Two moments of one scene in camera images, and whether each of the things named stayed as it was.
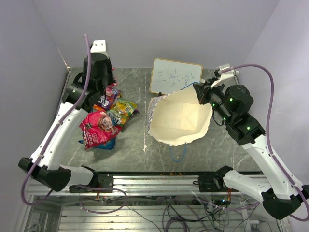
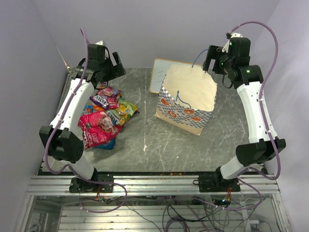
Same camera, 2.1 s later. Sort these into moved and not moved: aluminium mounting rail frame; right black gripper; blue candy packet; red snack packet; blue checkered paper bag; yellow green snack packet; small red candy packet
Moved: small red candy packet; right black gripper; blue checkered paper bag
Not moved: aluminium mounting rail frame; red snack packet; blue candy packet; yellow green snack packet
